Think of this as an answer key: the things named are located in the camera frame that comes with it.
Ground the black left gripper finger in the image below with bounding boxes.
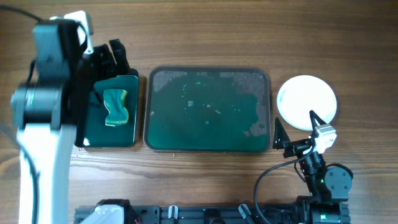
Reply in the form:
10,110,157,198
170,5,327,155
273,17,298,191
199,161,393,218
109,39,130,75
93,44,116,78

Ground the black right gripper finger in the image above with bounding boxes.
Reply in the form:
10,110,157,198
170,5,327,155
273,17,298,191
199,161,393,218
309,110,326,134
272,118,290,149

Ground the white plate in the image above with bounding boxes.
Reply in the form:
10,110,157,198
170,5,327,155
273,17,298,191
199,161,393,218
276,75,338,131

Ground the green and yellow sponge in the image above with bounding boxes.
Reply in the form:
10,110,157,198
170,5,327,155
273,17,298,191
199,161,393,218
103,89,129,126

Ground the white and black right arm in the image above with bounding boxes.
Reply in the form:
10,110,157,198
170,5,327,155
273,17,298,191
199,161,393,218
143,66,353,223

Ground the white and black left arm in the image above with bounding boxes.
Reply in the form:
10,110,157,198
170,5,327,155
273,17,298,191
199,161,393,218
11,17,103,223

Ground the small black water tray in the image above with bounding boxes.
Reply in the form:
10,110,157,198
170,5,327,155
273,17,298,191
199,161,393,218
75,72,139,147

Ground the large dark serving tray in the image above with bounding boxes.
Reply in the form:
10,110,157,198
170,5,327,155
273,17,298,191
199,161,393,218
143,66,272,154

